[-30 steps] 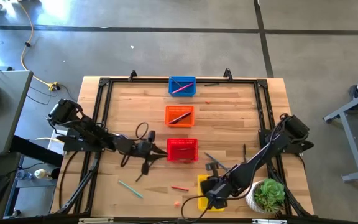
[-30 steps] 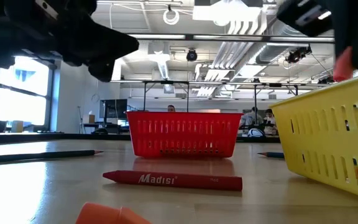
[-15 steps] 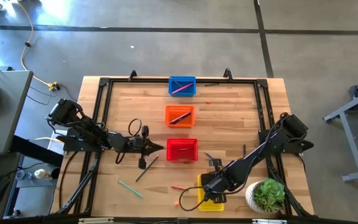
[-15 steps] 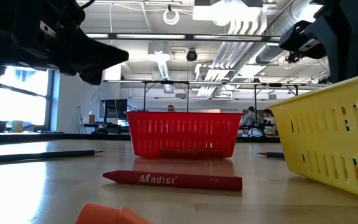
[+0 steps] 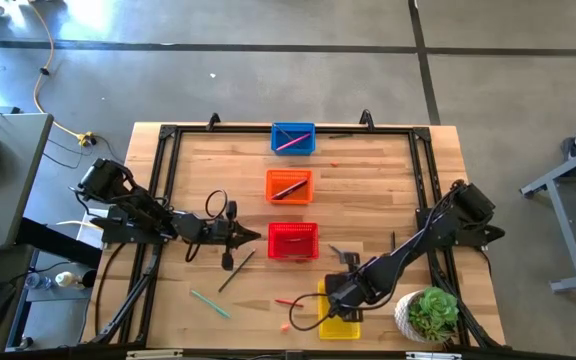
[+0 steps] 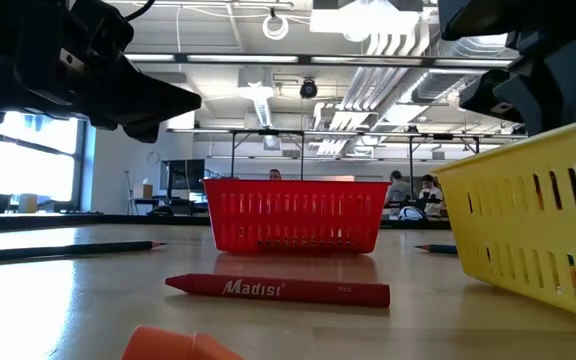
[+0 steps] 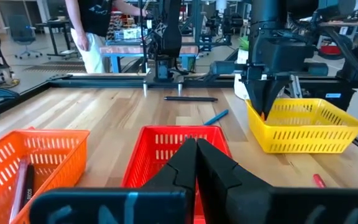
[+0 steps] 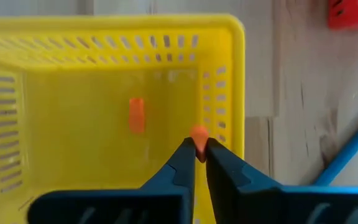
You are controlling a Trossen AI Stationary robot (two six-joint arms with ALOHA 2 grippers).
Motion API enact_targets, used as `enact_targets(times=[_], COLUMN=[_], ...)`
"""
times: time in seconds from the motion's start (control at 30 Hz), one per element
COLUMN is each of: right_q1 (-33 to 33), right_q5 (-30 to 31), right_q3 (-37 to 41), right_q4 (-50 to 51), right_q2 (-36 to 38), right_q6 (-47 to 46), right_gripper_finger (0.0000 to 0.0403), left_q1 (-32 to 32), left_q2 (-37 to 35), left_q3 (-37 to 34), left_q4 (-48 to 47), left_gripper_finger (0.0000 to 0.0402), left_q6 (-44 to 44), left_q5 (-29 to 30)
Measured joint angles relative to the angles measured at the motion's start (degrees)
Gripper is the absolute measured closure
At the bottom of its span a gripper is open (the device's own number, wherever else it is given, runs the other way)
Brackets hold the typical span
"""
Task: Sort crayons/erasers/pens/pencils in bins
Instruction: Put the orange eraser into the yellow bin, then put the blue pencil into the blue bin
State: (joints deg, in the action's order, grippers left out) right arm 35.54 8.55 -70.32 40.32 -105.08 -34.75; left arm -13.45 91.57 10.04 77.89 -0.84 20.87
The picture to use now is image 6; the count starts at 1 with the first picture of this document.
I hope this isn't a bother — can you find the long ceiling light bar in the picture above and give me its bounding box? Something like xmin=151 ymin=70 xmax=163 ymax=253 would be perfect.
xmin=122 ymin=51 xmax=514 ymax=69

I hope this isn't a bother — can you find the white hanging ring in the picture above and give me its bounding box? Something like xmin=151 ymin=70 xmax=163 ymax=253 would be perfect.
xmin=261 ymin=13 xmax=290 ymax=41

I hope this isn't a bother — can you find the red crayon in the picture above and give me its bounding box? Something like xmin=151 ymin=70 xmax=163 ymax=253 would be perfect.
xmin=164 ymin=272 xmax=392 ymax=309

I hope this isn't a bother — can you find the black ceiling spotlight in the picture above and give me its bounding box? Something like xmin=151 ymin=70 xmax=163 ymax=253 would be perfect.
xmin=299 ymin=78 xmax=319 ymax=100

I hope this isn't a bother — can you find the black monitor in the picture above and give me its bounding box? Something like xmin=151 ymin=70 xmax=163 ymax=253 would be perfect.
xmin=160 ymin=158 xmax=207 ymax=191

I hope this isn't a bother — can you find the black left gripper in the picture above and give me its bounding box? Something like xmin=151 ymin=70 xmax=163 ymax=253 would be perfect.
xmin=0 ymin=34 xmax=203 ymax=145

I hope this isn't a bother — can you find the yellow plastic bin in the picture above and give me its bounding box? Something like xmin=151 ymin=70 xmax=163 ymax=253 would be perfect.
xmin=430 ymin=112 xmax=576 ymax=325

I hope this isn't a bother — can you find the large window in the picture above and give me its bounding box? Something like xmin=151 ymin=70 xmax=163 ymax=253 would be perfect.
xmin=0 ymin=112 xmax=88 ymax=214

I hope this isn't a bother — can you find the black left camera cable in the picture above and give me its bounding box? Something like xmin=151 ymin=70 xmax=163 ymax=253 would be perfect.
xmin=123 ymin=0 xmax=157 ymax=22

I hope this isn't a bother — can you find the black overhead rack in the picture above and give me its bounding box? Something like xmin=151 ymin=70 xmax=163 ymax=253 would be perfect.
xmin=166 ymin=127 xmax=528 ymax=199

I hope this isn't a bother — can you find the red plastic bin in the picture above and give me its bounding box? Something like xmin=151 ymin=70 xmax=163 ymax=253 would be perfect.
xmin=202 ymin=178 xmax=392 ymax=255

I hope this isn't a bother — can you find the black and white ball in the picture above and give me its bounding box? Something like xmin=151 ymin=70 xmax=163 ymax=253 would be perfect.
xmin=398 ymin=205 xmax=427 ymax=222

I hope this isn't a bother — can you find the blue pencil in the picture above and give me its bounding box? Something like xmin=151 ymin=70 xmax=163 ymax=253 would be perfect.
xmin=413 ymin=242 xmax=460 ymax=256

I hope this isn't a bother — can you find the dark green pencil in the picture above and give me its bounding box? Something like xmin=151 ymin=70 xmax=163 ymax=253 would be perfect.
xmin=0 ymin=240 xmax=168 ymax=265

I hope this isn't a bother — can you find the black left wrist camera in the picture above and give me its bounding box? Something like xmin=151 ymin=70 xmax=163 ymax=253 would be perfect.
xmin=65 ymin=0 xmax=136 ymax=61

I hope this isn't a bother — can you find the orange eraser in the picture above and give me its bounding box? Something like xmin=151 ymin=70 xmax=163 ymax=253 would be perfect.
xmin=120 ymin=323 xmax=247 ymax=360

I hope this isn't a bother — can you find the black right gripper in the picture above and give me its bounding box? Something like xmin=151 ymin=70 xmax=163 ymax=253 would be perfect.
xmin=440 ymin=0 xmax=576 ymax=136

